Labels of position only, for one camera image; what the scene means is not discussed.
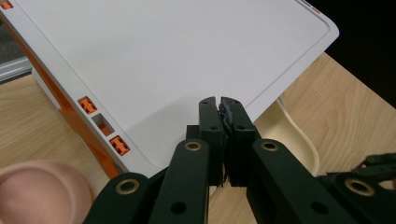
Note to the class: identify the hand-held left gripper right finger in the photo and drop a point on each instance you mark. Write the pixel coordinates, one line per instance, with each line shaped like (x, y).
(239, 149)

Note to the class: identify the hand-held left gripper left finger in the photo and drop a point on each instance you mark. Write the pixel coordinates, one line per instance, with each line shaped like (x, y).
(214, 149)

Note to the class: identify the cream perforated clog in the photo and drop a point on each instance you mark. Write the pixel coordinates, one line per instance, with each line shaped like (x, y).
(280, 133)

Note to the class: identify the white shoe rack orange legs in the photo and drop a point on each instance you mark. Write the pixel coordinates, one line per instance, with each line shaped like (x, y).
(155, 62)

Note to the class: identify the pink slide slipper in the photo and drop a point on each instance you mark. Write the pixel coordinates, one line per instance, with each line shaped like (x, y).
(37, 193)

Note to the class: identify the metal floor rail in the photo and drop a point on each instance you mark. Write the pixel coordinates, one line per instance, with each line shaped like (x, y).
(12, 68)

